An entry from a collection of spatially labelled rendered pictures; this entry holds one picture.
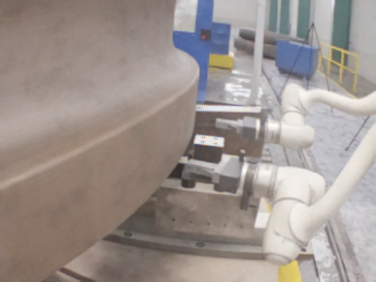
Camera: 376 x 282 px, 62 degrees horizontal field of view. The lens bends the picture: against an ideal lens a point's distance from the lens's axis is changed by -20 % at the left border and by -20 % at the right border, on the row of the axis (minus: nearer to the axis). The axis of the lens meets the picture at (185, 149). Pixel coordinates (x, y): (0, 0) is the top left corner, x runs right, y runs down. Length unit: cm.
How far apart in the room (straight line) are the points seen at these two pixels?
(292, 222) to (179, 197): 84
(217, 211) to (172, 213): 19
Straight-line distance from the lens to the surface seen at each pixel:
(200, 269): 172
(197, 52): 571
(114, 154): 87
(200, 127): 272
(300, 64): 1005
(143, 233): 184
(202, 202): 161
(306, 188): 97
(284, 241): 87
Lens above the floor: 141
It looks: 21 degrees down
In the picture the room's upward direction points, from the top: 5 degrees clockwise
